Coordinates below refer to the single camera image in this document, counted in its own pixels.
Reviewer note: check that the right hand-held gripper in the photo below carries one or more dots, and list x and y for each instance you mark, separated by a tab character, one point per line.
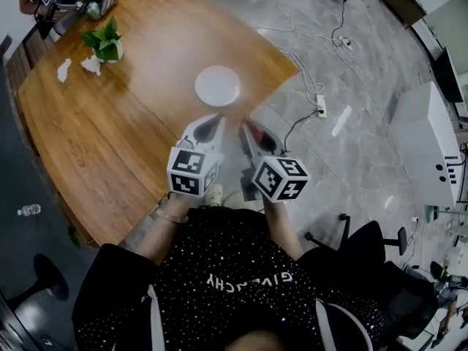
279	179

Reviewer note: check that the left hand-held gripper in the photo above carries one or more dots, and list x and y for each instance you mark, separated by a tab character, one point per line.
184	176

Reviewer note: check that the white round plate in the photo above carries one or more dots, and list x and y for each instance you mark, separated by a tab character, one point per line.
218	85

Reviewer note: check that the person's left forearm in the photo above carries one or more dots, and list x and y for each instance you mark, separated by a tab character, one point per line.
166	232

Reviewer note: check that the person's right forearm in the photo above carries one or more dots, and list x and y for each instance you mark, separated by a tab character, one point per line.
283	229

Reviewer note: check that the torn white paper piece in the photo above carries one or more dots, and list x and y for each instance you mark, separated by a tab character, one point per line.
91	65
64	70

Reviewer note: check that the person's white shoe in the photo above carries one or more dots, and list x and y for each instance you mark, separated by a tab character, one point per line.
214	194

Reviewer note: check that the white paper strip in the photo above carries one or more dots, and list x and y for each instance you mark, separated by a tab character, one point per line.
342	121

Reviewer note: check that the person's black sparkly shirt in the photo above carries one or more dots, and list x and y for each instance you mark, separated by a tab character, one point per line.
226	280

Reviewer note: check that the black office chair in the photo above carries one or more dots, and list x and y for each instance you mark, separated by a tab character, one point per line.
369	262

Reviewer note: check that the white cabinet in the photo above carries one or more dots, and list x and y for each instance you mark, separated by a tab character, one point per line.
424	137

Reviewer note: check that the small white power strip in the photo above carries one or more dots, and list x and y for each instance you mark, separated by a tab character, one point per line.
346	42

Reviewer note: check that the green potted plant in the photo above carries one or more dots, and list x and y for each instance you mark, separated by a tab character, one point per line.
106	42

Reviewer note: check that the clear plastic water bottle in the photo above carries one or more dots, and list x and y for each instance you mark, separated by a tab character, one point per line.
29	210

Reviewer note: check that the black round stool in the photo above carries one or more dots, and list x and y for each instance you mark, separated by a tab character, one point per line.
45	280

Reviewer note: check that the brown wooden cabinet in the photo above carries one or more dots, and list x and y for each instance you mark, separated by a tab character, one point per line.
404	2

